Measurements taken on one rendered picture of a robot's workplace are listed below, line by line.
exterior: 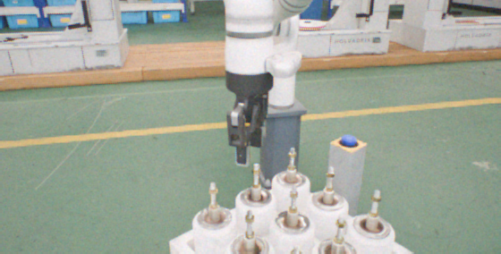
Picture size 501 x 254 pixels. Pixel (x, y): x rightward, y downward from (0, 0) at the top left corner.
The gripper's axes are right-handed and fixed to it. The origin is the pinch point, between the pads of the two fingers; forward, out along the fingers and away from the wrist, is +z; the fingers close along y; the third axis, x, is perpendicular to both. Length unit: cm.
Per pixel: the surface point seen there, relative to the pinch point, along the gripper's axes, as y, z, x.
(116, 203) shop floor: -30, 47, -59
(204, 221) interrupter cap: -4.1, 21.6, -11.7
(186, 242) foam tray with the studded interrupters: -4.3, 29.2, -16.7
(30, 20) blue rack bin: -303, 37, -403
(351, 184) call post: -35.5, 26.2, 16.6
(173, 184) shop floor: -47, 47, -47
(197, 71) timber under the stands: -172, 43, -99
